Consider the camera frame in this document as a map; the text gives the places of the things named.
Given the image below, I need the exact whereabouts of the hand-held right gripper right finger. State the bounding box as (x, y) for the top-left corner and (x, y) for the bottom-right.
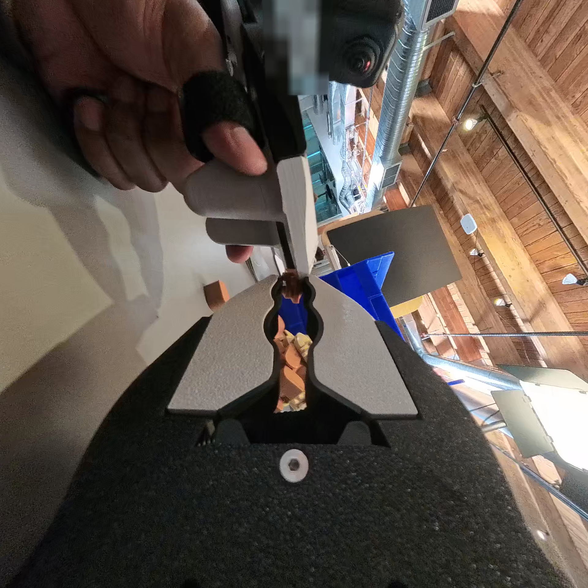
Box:
(305, 273), (420, 420)

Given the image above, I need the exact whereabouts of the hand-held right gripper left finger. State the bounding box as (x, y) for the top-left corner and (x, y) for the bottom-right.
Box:
(168, 276), (279, 416)

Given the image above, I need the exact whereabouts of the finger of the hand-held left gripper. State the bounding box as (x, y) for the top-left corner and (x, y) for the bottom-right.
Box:
(204, 217), (281, 249)
(182, 155), (320, 278)

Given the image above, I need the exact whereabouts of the tan brown brick toy figure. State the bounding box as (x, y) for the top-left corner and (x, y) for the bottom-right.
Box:
(273, 315), (316, 414)

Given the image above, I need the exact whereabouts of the small orange brick assembly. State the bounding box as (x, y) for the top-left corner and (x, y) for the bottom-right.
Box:
(280, 269), (307, 302)

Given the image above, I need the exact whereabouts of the grey desk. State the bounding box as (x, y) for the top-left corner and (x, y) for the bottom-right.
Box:
(0, 55), (276, 588)

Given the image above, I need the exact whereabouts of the person's left hand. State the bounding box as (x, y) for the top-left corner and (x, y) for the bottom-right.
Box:
(11, 0), (269, 265)

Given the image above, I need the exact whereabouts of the brown rounded brick piece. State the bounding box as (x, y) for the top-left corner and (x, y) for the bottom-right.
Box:
(203, 280), (231, 311)

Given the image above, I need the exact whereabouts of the black board with wooden edge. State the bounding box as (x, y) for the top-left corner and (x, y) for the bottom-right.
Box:
(326, 204), (464, 319)

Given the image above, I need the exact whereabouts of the studio light panel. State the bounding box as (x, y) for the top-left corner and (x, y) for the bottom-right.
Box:
(492, 363), (588, 515)

